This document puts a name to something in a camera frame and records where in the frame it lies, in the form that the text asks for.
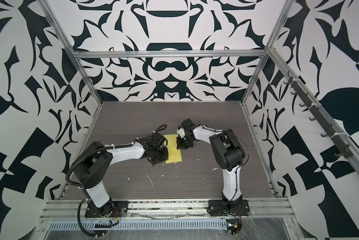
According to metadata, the yellow square paper sheet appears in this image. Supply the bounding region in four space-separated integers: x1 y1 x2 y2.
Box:
164 135 182 164

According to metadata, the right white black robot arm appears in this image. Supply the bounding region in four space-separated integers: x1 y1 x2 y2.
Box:
176 119 246 209

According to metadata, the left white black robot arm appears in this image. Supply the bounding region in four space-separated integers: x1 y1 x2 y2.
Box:
65 132 169 210

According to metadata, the small green-lit electronics box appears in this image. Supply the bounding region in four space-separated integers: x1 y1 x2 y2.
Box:
226 219 242 235

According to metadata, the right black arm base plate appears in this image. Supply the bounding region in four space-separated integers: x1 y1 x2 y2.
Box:
207 199 250 217

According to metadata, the white slotted cable duct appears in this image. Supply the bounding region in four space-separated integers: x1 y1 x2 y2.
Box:
47 218 228 231

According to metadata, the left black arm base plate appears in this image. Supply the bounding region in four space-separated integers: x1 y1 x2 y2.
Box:
84 200 129 218

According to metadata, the left black corrugated cable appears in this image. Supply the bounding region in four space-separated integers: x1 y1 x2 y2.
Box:
76 197 120 238

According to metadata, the aluminium front rail frame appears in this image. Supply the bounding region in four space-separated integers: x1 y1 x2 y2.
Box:
40 198 295 220

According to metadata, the black wall hook rail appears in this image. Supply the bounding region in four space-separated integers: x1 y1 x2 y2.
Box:
284 71 354 159

